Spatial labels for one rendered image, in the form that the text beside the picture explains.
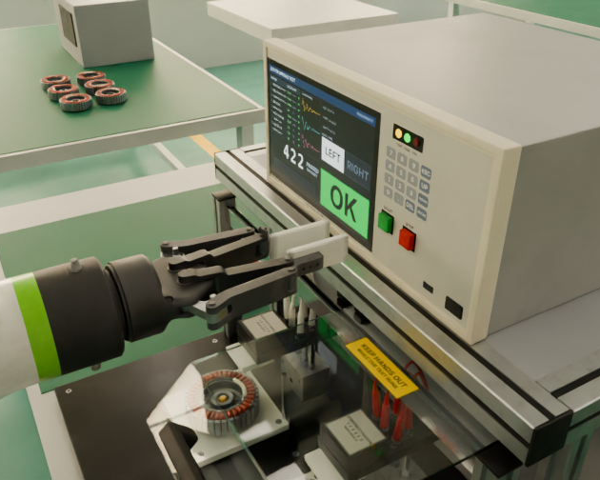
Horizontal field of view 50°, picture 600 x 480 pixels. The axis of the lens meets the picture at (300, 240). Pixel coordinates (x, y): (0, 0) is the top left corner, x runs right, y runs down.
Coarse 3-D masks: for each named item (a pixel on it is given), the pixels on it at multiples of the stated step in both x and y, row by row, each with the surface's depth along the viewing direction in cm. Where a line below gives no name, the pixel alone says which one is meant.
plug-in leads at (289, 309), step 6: (312, 276) 97; (294, 294) 97; (288, 300) 100; (288, 306) 100; (300, 306) 96; (306, 306) 101; (288, 312) 101; (294, 312) 98; (300, 312) 96; (306, 312) 101; (312, 312) 98; (288, 318) 101; (294, 318) 99; (300, 318) 97; (306, 318) 101; (312, 318) 98; (288, 324) 100; (294, 324) 99
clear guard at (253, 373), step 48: (288, 336) 72; (336, 336) 72; (384, 336) 72; (192, 384) 66; (240, 384) 65; (288, 384) 65; (336, 384) 65; (432, 384) 65; (240, 432) 60; (288, 432) 60; (336, 432) 60; (384, 432) 60; (432, 432) 60; (480, 432) 60
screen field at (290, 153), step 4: (284, 144) 87; (284, 148) 88; (288, 148) 87; (292, 148) 85; (284, 152) 88; (288, 152) 87; (292, 152) 86; (296, 152) 85; (284, 156) 88; (288, 156) 87; (292, 156) 86; (296, 156) 85; (300, 156) 84; (304, 156) 83; (288, 160) 88; (292, 160) 86; (296, 160) 85; (300, 160) 84; (304, 160) 83; (292, 164) 87; (296, 164) 86; (300, 164) 85; (304, 164) 84; (300, 168) 85; (304, 168) 84
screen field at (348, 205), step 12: (324, 180) 80; (336, 180) 77; (324, 192) 81; (336, 192) 78; (348, 192) 76; (324, 204) 82; (336, 204) 79; (348, 204) 76; (360, 204) 74; (348, 216) 77; (360, 216) 75; (360, 228) 75
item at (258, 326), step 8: (264, 312) 99; (272, 312) 99; (296, 312) 103; (240, 320) 98; (248, 320) 98; (256, 320) 98; (264, 320) 98; (272, 320) 98; (280, 320) 98; (296, 320) 101; (304, 320) 101; (240, 328) 97; (248, 328) 96; (256, 328) 96; (264, 328) 96; (272, 328) 96; (280, 328) 96; (240, 336) 98; (248, 336) 95; (256, 336) 94; (240, 344) 99
